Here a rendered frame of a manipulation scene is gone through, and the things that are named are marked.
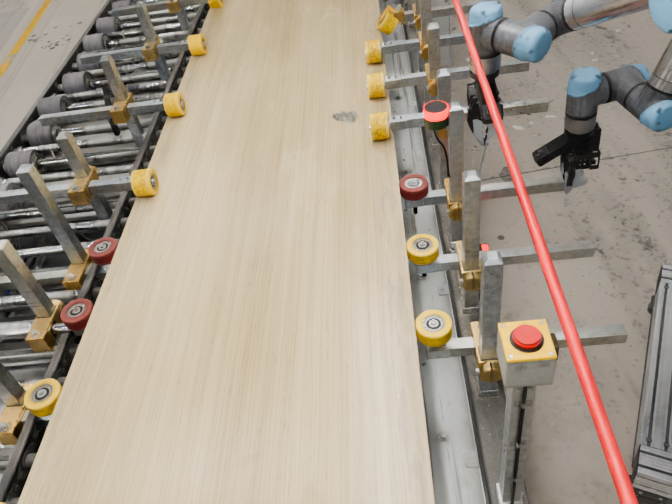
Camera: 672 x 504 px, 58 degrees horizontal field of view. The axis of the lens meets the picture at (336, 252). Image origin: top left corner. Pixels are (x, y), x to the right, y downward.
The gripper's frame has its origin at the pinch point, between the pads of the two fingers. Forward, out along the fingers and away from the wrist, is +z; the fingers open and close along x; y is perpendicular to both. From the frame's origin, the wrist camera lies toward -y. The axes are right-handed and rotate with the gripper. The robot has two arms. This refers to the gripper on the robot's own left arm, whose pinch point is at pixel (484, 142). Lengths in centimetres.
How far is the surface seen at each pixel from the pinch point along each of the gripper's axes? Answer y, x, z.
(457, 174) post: -6.4, 7.9, 4.4
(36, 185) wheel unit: -12, 115, -11
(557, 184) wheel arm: -2.1, -19.6, 15.0
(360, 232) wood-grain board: -18.4, 34.4, 10.4
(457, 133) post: -6.4, 7.8, -8.2
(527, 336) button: -81, 8, -23
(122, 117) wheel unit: 49, 116, 6
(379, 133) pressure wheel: 20.3, 27.4, 6.3
